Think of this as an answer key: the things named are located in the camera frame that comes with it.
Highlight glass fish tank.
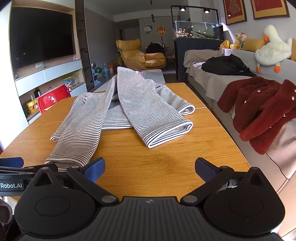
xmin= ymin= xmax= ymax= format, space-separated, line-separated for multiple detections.
xmin=174 ymin=21 xmax=223 ymax=40

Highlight black white striped pants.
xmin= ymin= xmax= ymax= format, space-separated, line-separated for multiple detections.
xmin=45 ymin=66 xmax=196 ymax=172

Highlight grey sofa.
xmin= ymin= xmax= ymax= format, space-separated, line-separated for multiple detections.
xmin=183 ymin=38 xmax=296 ymax=239

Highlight black fish tank light frame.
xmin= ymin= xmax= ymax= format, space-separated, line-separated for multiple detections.
xmin=171 ymin=5 xmax=219 ymax=25

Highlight beige blanket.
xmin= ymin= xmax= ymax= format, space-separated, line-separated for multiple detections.
xmin=183 ymin=49 xmax=225 ymax=70

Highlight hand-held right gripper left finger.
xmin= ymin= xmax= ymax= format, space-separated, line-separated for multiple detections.
xmin=29 ymin=157 xmax=119 ymax=206

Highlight framed red picture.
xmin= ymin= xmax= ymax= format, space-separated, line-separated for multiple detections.
xmin=250 ymin=0 xmax=290 ymax=20
xmin=223 ymin=0 xmax=247 ymax=25

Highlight white coffee table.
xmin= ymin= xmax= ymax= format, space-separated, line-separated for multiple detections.
xmin=95 ymin=69 xmax=166 ymax=93

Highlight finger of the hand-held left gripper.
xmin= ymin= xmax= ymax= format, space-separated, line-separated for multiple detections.
xmin=0 ymin=157 xmax=24 ymax=168
xmin=0 ymin=164 xmax=59 ymax=180

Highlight black flat television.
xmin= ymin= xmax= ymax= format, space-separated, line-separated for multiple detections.
xmin=10 ymin=7 xmax=76 ymax=70

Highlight black chair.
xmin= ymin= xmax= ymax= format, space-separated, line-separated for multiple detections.
xmin=146 ymin=43 xmax=164 ymax=54

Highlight yellow cushion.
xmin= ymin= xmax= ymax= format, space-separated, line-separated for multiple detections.
xmin=242 ymin=38 xmax=266 ymax=52

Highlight yellow armchair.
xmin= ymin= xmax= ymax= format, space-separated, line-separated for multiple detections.
xmin=116 ymin=39 xmax=167 ymax=69

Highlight dark fish tank cabinet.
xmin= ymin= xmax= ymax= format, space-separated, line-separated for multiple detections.
xmin=174 ymin=38 xmax=223 ymax=81

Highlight yellow toy truck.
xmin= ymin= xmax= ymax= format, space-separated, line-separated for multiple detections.
xmin=26 ymin=100 xmax=38 ymax=114

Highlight red drum stool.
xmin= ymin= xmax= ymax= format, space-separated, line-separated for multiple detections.
xmin=37 ymin=84 xmax=73 ymax=114

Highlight clear box with green lid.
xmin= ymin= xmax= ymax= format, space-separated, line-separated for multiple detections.
xmin=62 ymin=74 xmax=79 ymax=87

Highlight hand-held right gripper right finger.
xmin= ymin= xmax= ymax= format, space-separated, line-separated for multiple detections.
xmin=181 ymin=157 xmax=269 ymax=206

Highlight white goose plush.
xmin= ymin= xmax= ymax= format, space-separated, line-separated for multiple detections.
xmin=255 ymin=24 xmax=293 ymax=73

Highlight doll plush toy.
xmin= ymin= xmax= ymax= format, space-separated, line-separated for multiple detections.
xmin=231 ymin=32 xmax=248 ymax=50

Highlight black jacket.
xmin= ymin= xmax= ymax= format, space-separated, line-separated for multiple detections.
xmin=201 ymin=54 xmax=257 ymax=77

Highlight red fuzzy jacket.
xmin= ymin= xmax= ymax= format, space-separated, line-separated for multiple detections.
xmin=217 ymin=76 xmax=296 ymax=155

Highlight wood and grey wall cabinet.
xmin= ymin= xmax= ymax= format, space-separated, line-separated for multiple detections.
xmin=9 ymin=0 xmax=88 ymax=126

